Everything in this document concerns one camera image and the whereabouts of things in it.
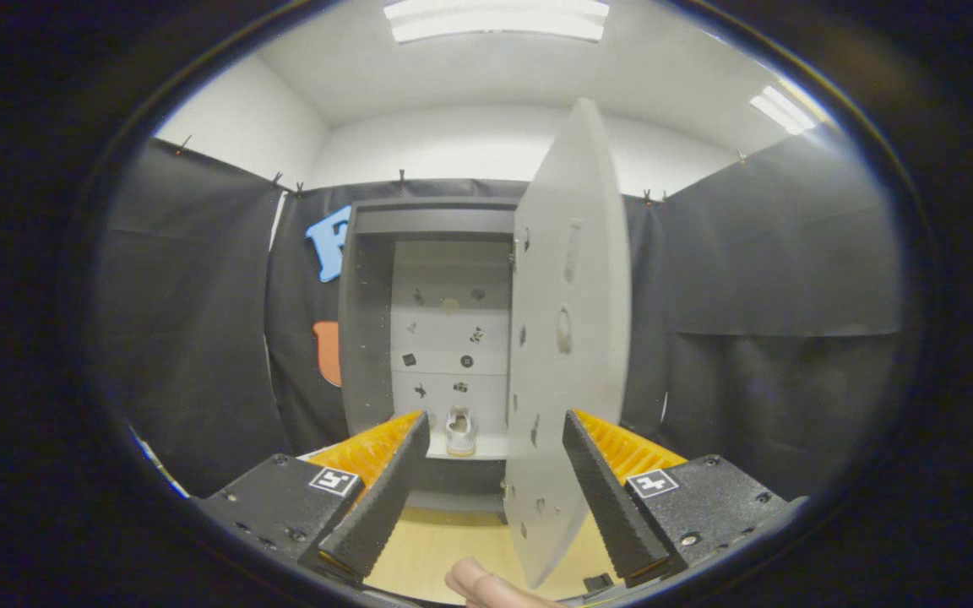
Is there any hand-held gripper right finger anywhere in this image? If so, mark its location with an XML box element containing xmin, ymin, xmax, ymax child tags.
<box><xmin>561</xmin><ymin>408</ymin><xmax>808</xmax><ymax>589</ymax></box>

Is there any grey shoe cabinet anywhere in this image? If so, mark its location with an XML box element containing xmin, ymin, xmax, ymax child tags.
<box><xmin>337</xmin><ymin>196</ymin><xmax>530</xmax><ymax>516</ymax></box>

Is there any white yellow-soled shoe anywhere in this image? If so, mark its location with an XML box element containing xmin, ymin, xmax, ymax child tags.
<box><xmin>444</xmin><ymin>407</ymin><xmax>479</xmax><ymax>458</ymax></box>

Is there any long fluorescent ceiling light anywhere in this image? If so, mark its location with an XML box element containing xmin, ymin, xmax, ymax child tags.
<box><xmin>382</xmin><ymin>0</ymin><xmax>611</xmax><ymax>45</ymax></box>

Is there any black backdrop cloth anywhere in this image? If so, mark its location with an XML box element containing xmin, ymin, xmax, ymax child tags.
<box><xmin>94</xmin><ymin>127</ymin><xmax>905</xmax><ymax>499</ymax></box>

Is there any small fluorescent ceiling light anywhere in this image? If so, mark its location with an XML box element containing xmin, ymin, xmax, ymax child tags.
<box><xmin>748</xmin><ymin>84</ymin><xmax>818</xmax><ymax>136</ymax></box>

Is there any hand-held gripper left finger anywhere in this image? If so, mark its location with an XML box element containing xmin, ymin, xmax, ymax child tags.
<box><xmin>191</xmin><ymin>410</ymin><xmax>432</xmax><ymax>585</ymax></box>

